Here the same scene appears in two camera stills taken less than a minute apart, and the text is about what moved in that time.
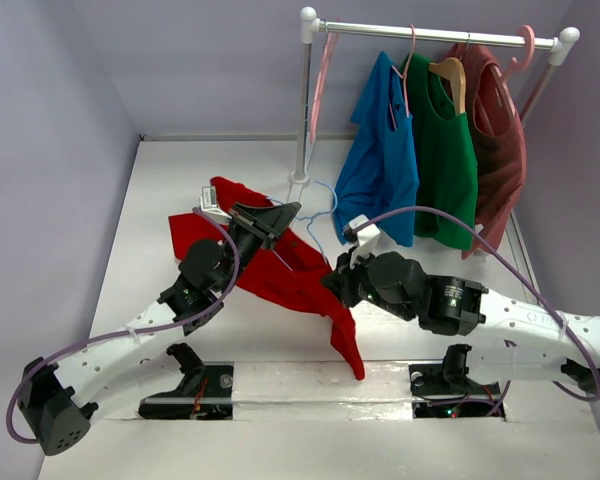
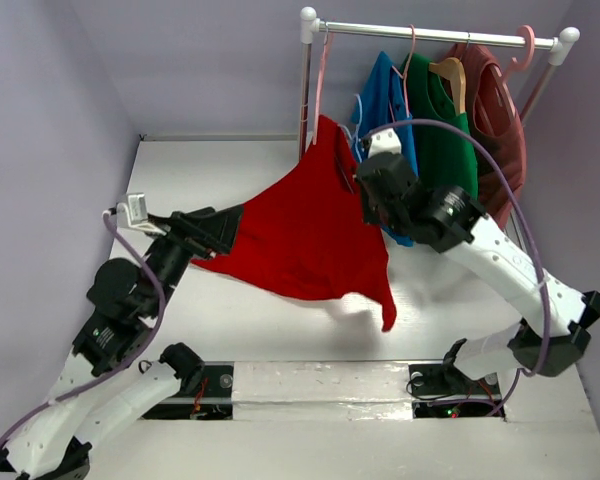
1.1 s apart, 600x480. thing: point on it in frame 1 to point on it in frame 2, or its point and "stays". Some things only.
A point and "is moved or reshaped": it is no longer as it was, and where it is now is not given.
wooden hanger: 453,68 stays
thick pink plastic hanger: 516,67 stays
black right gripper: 343,282 to 372,187
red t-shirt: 186,229 is moved or reshaped
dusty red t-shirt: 500,140 stays
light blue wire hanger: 317,214 to 354,136
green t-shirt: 445,155 stays
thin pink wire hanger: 404,77 stays
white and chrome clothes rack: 561,43 stays
